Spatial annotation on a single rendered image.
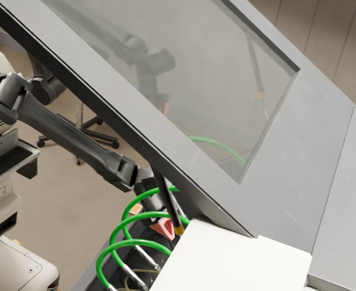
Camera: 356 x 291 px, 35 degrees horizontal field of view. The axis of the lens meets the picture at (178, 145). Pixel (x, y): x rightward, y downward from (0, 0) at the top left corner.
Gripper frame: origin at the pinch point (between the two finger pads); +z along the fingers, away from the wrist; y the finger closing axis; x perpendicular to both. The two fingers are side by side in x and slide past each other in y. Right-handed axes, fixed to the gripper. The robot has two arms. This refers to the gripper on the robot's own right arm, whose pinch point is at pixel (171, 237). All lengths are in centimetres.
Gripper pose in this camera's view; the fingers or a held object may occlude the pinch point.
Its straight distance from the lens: 163.3
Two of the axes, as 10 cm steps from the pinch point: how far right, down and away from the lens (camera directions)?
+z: 4.8, 8.7, 1.4
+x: 5.7, -4.2, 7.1
